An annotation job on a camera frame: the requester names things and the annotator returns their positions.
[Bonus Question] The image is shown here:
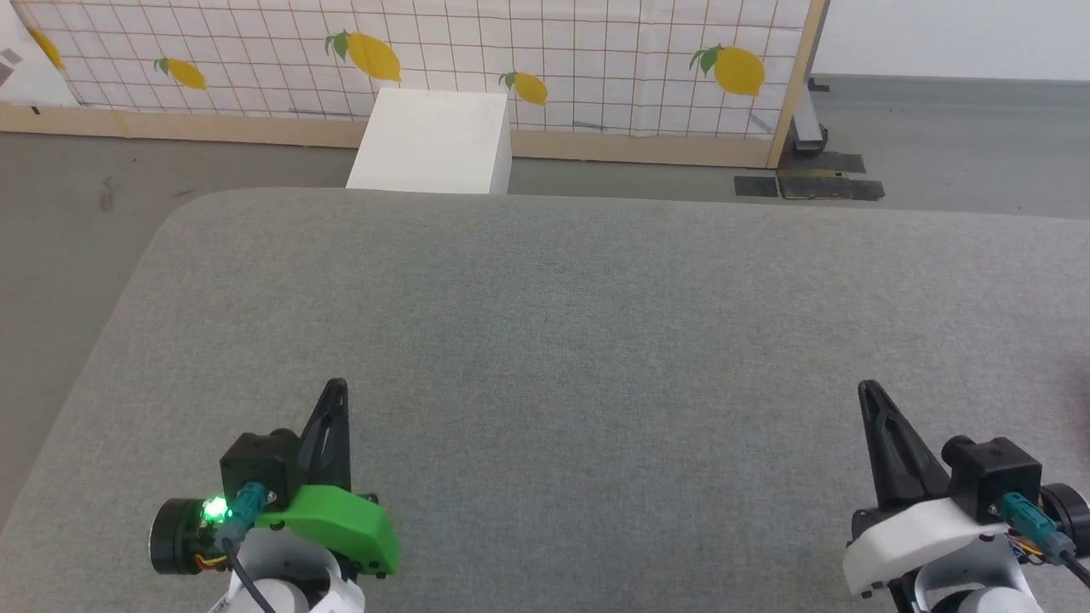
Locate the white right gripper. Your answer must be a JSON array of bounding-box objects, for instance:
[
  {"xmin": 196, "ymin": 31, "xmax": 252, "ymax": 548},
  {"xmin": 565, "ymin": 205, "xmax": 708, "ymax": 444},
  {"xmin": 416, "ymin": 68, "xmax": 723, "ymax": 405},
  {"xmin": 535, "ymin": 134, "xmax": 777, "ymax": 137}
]
[{"xmin": 841, "ymin": 381, "xmax": 1013, "ymax": 597}]

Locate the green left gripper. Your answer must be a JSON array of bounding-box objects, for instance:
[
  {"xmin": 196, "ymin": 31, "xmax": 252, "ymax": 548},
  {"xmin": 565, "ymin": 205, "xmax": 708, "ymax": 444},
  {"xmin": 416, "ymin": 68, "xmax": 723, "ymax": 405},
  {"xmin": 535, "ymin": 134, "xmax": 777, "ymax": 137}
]
[{"xmin": 254, "ymin": 379, "xmax": 401, "ymax": 577}]

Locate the white box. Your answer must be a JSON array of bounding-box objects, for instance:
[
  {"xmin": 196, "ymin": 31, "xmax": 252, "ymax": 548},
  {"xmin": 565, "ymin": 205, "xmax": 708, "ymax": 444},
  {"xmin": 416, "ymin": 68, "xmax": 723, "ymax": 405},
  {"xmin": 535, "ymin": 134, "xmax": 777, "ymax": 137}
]
[{"xmin": 346, "ymin": 88, "xmax": 513, "ymax": 195}]

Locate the grey metal stand foot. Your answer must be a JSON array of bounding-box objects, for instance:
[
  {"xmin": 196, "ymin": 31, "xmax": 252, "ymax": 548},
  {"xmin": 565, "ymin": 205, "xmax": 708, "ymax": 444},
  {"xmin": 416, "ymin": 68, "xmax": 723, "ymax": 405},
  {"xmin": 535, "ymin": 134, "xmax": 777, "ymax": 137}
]
[{"xmin": 792, "ymin": 77, "xmax": 831, "ymax": 154}]

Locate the lemon print partition panel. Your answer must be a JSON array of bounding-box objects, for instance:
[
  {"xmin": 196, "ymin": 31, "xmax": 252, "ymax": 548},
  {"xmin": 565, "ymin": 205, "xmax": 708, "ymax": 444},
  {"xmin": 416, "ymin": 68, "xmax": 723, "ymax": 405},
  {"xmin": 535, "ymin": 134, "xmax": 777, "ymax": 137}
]
[{"xmin": 0, "ymin": 0, "xmax": 831, "ymax": 169}]

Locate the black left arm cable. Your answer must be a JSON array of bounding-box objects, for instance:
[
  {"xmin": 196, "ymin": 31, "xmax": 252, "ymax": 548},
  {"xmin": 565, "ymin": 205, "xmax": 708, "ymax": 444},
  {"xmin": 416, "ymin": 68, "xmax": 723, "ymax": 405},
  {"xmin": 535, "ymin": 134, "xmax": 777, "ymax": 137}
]
[{"xmin": 213, "ymin": 483, "xmax": 278, "ymax": 613}]

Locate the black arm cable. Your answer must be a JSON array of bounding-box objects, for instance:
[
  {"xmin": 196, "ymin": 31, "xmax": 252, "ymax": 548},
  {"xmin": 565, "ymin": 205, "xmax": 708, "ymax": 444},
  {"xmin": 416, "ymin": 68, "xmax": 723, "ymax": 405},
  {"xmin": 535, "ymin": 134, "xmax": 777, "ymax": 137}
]
[
  {"xmin": 213, "ymin": 483, "xmax": 278, "ymax": 613},
  {"xmin": 988, "ymin": 492, "xmax": 1090, "ymax": 588}
]

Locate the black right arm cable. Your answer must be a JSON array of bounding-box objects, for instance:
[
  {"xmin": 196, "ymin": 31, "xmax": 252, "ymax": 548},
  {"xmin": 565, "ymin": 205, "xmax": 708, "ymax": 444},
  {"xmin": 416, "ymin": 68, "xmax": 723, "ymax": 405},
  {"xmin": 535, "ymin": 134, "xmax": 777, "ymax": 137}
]
[{"xmin": 988, "ymin": 492, "xmax": 1090, "ymax": 588}]

